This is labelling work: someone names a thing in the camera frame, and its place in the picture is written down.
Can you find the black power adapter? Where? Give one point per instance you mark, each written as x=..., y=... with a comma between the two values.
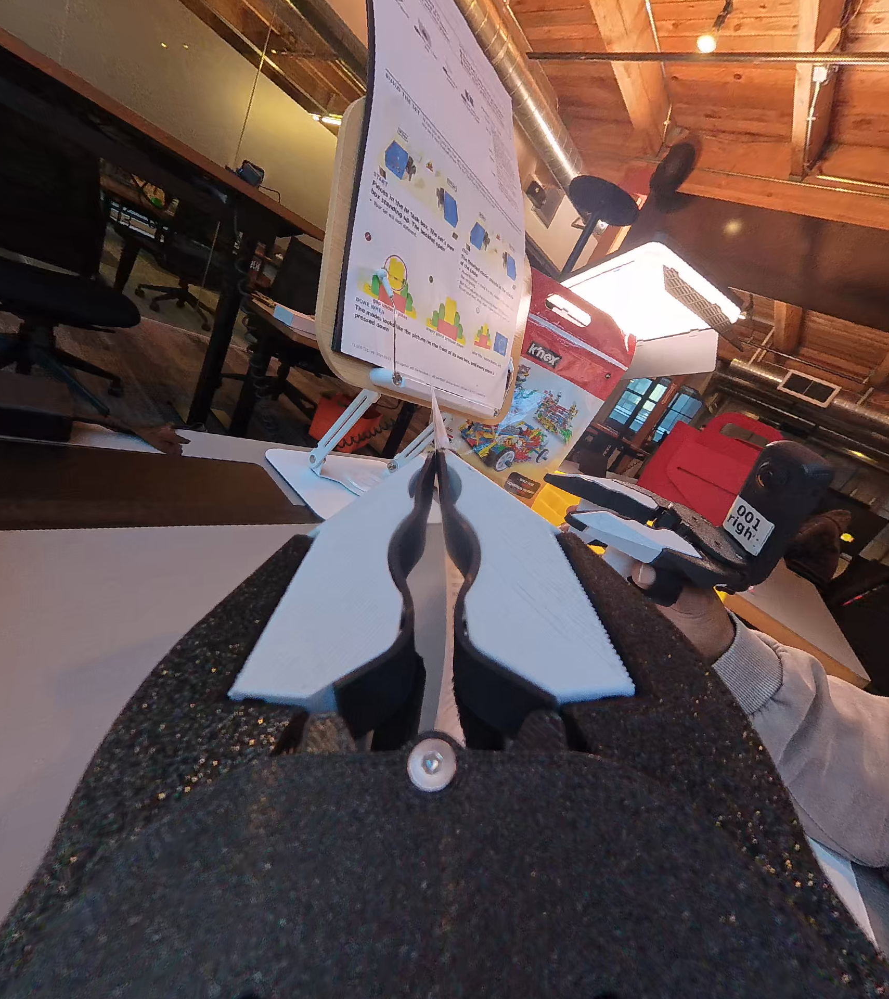
x=7, y=417

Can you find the white printed task sheet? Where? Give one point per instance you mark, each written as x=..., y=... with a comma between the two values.
x=444, y=195

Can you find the small black device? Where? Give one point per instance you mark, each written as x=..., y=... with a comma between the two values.
x=251, y=173

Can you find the black office chair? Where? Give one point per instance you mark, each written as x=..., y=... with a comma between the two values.
x=62, y=300

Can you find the white light panel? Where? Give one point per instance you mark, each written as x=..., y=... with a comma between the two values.
x=631, y=296

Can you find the red felt bag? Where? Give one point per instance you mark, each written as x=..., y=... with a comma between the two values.
x=694, y=468

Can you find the fold-out instruction booklet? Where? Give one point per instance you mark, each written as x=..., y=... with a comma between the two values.
x=441, y=671

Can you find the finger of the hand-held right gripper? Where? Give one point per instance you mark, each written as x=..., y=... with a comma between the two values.
x=631, y=538
x=620, y=493

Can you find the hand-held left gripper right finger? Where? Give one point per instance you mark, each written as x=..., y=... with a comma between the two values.
x=538, y=616

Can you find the red and tan toy box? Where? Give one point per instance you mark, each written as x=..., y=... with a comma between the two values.
x=569, y=374

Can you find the person's right forearm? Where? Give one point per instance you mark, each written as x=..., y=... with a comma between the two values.
x=842, y=741

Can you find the black light stand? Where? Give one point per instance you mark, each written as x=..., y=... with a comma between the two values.
x=604, y=199

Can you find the person's right hand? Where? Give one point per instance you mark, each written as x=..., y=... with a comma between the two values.
x=698, y=620

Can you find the white table with wooden edge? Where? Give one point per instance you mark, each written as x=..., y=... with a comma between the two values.
x=795, y=616

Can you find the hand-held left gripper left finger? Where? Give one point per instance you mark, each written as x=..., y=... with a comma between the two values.
x=319, y=616

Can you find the silver air duct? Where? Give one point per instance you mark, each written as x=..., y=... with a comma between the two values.
x=842, y=414
x=514, y=86

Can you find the dark wooden table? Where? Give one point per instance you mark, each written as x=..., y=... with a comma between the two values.
x=140, y=133

